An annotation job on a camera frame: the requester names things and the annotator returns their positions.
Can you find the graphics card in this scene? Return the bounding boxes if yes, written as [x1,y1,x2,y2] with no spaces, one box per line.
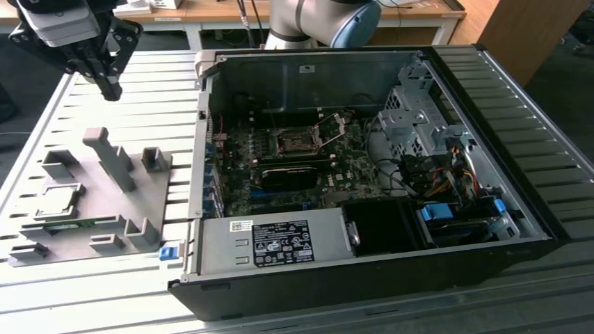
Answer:
[257,165,321,191]

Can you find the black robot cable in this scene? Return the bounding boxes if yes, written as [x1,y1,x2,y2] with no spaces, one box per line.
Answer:
[235,0,269,49]

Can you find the plain white box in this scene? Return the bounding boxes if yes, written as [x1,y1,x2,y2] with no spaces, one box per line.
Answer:
[113,0,157,17]

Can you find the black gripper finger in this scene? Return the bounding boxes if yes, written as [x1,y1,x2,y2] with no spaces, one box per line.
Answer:
[98,19,144,101]
[6,22,112,101]

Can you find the grey parts rack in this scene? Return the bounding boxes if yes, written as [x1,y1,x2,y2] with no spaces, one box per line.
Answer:
[6,127,173,268]

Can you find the black wire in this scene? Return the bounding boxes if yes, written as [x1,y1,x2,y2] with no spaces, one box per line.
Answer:
[369,158,421,198]
[360,116,385,168]

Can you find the metal drive cage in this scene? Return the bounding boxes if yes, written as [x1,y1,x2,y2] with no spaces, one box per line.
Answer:
[376,57,479,157]

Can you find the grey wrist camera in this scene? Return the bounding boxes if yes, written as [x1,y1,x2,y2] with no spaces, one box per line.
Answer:
[17,0,101,49]

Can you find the wooden cabinet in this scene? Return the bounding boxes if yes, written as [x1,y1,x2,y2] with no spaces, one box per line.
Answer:
[447,0,586,88]

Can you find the dark bag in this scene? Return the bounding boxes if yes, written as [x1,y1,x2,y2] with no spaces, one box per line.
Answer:
[566,10,594,58]

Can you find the wooden desk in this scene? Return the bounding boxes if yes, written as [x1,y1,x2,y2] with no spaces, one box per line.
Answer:
[0,0,467,48]

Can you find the hard disk in blue carrier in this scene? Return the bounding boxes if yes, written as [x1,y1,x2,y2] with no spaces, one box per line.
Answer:
[415,202,500,246]

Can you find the green motherboard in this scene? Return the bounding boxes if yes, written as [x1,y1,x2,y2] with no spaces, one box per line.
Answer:
[205,109,419,218]

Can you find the grey case latch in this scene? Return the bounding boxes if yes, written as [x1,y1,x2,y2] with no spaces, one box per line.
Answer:
[193,50,224,92]

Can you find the silver CPU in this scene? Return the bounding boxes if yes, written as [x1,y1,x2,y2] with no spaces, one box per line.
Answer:
[34,184,80,218]

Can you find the black PC case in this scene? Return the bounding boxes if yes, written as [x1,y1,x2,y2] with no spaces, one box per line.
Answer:
[167,44,572,323]

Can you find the grey power supply unit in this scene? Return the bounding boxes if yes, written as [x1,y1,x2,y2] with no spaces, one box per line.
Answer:
[196,208,361,276]

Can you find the green RAM stick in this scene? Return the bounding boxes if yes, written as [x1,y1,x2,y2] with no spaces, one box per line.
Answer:
[44,218,101,232]

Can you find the metal socket cover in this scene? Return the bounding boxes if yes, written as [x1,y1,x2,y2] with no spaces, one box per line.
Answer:
[311,111,352,150]

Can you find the coloured power wire bundle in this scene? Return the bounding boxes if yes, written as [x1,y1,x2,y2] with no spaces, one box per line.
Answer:
[431,148,479,201]

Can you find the CPU socket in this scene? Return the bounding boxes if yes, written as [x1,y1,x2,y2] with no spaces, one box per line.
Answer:
[272,125,325,156]

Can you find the wire locking lever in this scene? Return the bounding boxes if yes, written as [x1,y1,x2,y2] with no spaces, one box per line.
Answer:
[267,102,281,138]

